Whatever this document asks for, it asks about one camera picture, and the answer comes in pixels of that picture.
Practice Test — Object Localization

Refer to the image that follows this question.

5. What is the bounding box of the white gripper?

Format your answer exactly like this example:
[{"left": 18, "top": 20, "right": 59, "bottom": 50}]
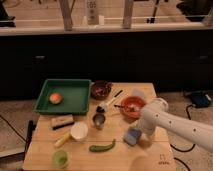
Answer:
[{"left": 137, "top": 120, "right": 156, "bottom": 136}]

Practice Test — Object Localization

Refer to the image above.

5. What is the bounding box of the blue sponge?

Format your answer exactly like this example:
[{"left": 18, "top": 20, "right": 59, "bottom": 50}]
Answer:
[{"left": 123, "top": 128, "right": 142, "bottom": 146}]

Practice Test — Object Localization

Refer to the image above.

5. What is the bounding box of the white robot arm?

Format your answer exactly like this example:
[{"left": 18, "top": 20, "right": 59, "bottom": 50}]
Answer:
[{"left": 137, "top": 98, "right": 213, "bottom": 153}]

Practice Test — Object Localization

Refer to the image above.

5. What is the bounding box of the small metal cup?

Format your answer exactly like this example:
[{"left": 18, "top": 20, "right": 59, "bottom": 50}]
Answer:
[{"left": 93, "top": 114, "right": 106, "bottom": 130}]

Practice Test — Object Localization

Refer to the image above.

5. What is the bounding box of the light green plastic cup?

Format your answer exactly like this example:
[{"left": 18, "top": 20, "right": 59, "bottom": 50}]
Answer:
[{"left": 52, "top": 150, "right": 68, "bottom": 169}]

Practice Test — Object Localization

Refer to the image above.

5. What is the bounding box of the orange red bowl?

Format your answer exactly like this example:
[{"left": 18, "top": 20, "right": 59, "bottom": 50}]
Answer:
[{"left": 120, "top": 96, "right": 146, "bottom": 119}]

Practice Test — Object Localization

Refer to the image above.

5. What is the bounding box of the blue device on floor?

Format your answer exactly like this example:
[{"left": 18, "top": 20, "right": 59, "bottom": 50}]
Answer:
[{"left": 190, "top": 92, "right": 212, "bottom": 108}]

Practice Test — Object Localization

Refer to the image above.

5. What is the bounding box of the dark brown bowl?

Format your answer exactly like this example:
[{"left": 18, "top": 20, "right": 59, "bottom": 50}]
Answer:
[{"left": 91, "top": 80, "right": 112, "bottom": 100}]

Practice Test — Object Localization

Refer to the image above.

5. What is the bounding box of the green cucumber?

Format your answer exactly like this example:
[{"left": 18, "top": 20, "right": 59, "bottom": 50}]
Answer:
[{"left": 89, "top": 139, "right": 116, "bottom": 153}]

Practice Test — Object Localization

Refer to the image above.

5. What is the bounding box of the green plastic tray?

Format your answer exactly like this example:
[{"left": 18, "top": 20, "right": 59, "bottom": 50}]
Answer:
[{"left": 34, "top": 79, "right": 91, "bottom": 115}]

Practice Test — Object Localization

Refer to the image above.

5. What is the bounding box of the orange bread roll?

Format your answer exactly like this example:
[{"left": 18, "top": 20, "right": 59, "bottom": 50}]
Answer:
[{"left": 49, "top": 93, "right": 63, "bottom": 104}]

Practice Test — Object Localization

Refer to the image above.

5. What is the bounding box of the white spoon black handle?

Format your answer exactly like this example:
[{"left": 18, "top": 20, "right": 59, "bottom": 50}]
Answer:
[{"left": 96, "top": 90, "right": 122, "bottom": 113}]

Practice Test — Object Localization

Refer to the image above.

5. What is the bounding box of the black floor cable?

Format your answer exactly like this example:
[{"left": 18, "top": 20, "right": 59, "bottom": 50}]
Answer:
[{"left": 169, "top": 103, "right": 198, "bottom": 154}]

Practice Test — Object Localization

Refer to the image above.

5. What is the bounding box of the white cup yellow handle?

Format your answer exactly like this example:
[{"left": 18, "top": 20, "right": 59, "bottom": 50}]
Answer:
[{"left": 54, "top": 122, "right": 88, "bottom": 148}]

